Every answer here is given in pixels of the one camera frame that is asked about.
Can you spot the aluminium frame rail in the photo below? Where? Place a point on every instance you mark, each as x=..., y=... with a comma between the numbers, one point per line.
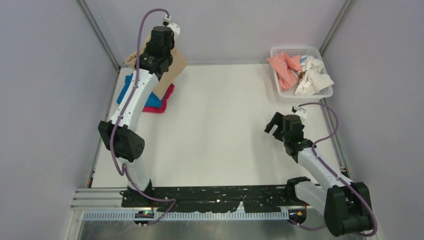
x=106, y=204

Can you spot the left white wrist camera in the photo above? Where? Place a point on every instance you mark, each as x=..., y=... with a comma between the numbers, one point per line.
x=174, y=27

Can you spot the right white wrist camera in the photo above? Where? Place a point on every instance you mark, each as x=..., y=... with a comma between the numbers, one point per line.
x=299, y=111

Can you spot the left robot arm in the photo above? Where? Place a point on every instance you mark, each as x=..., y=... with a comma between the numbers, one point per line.
x=119, y=132

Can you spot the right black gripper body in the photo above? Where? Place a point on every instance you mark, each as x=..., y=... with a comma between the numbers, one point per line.
x=282, y=135

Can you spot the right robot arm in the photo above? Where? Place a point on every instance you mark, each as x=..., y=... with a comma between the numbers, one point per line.
x=344, y=204

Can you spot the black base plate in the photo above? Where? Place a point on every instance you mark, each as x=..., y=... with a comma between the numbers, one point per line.
x=214, y=199

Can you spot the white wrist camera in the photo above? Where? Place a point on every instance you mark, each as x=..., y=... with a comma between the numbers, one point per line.
x=174, y=27
x=299, y=111

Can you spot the folded magenta t shirt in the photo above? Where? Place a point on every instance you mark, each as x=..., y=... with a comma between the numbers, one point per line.
x=165, y=98

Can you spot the folded blue t shirt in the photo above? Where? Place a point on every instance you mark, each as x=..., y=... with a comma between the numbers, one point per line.
x=153, y=101

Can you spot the white t shirt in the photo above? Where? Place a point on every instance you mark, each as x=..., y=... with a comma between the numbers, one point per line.
x=312, y=79

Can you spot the white plastic basket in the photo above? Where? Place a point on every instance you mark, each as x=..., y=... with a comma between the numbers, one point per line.
x=292, y=50

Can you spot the pink t shirt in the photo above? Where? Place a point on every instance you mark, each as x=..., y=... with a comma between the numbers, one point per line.
x=286, y=68

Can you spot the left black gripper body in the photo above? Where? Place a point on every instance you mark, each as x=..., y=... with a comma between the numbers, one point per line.
x=169, y=56

